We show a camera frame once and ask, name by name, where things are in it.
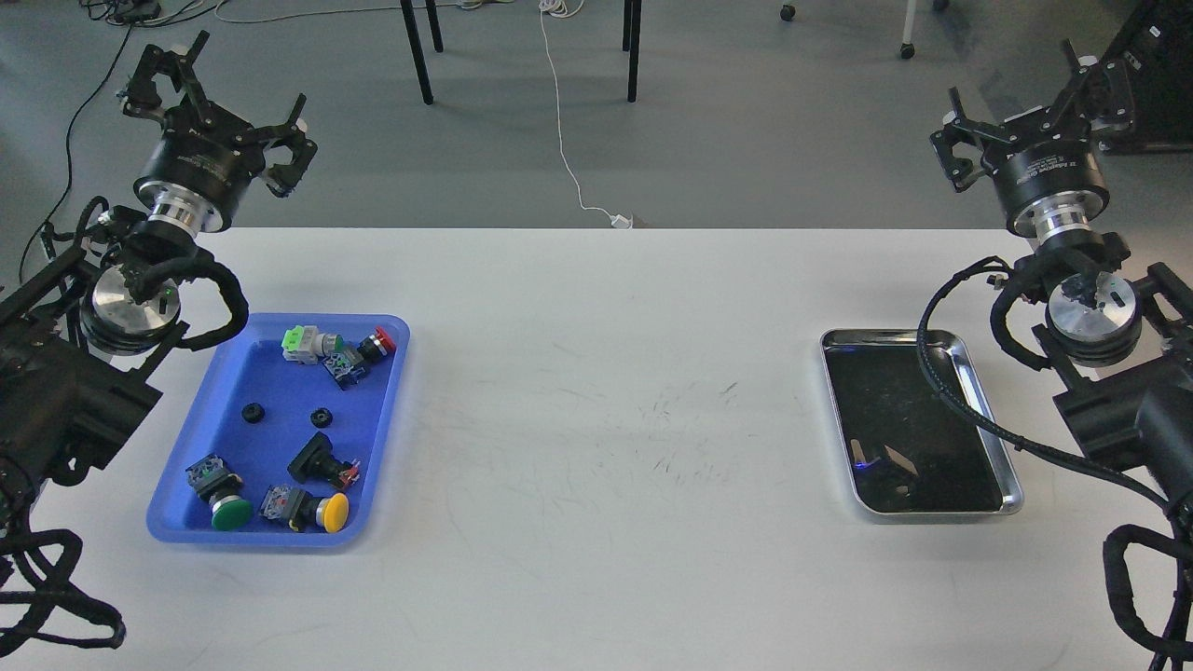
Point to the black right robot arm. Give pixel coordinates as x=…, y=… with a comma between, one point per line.
x=1120, y=347

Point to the black table leg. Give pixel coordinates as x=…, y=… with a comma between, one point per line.
x=631, y=37
x=413, y=37

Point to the small black gear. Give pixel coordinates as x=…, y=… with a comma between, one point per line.
x=253, y=412
x=321, y=417

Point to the light green push button switch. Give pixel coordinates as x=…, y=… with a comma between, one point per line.
x=308, y=345

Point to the black table leg right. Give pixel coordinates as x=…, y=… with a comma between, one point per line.
x=631, y=37

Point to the black selector switch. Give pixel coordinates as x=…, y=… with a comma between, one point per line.
x=316, y=461

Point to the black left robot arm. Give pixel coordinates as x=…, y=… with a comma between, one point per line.
x=81, y=337

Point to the black table leg left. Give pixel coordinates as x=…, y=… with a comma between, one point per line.
x=413, y=37

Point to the red push button switch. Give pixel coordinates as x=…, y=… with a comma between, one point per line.
x=376, y=346

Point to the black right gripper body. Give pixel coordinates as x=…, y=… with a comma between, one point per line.
x=1038, y=176

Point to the white chair caster leg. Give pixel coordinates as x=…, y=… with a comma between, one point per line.
x=907, y=49

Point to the blue plastic tray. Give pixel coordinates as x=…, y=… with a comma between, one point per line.
x=250, y=368

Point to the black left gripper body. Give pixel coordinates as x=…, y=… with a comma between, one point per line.
x=197, y=175

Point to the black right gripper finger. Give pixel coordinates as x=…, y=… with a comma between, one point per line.
x=992, y=142
x=1098, y=91

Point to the yellow push button switch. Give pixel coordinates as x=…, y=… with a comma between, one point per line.
x=296, y=508

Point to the black contact block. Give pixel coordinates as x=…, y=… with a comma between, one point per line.
x=347, y=367

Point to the black equipment case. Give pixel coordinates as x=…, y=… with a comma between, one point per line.
x=1155, y=42

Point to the silver metal tray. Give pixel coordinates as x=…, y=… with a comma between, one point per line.
x=909, y=457

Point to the green mushroom push button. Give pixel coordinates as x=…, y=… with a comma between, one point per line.
x=215, y=483

